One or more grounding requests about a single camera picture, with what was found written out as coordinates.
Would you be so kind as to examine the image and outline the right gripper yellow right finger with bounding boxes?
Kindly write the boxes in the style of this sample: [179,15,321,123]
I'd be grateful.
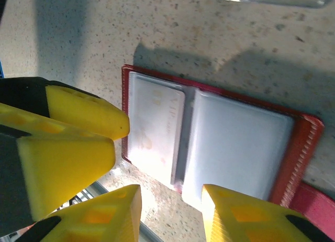
[201,184,333,242]

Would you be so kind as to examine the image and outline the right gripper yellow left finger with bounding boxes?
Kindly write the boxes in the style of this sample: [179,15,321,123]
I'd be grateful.
[15,184,142,242]

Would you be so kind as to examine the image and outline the red leather card holder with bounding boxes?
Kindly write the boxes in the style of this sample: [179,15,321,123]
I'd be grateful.
[120,64,335,234]

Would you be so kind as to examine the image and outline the white VIP credit card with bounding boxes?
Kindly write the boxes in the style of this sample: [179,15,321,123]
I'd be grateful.
[128,76,186,186]

